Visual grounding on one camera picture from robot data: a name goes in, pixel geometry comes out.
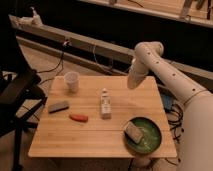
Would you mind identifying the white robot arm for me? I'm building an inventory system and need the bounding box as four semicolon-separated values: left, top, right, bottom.
127;42;213;171

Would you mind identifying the translucent plastic cup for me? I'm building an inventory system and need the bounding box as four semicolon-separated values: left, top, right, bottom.
64;71;79;93

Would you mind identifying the red orange carrot toy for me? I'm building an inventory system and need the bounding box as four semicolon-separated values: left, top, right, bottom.
69;114;88;123

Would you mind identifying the grey rectangular block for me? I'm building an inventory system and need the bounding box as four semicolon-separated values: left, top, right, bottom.
48;101;69;113

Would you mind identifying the grey white sponge block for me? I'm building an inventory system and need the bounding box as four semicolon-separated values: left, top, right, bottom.
124;122;143;144

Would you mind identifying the blue box under table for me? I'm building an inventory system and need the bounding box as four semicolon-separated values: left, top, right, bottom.
161;94;173;110

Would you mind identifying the green round plate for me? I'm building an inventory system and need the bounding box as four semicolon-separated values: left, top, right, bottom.
124;117;162;155

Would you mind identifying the black chair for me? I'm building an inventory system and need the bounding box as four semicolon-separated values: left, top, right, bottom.
0;0;47;171

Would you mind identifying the white soap dispenser bottle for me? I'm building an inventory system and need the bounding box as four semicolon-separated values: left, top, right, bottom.
31;7;43;27

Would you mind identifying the white cable on rail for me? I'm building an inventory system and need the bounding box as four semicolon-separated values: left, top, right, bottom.
91;43;134;74

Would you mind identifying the black cable on floor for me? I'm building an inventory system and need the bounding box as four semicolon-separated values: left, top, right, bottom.
35;40;69;86

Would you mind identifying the long wooden beam rail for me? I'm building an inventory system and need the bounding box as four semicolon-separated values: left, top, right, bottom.
10;15;213;91

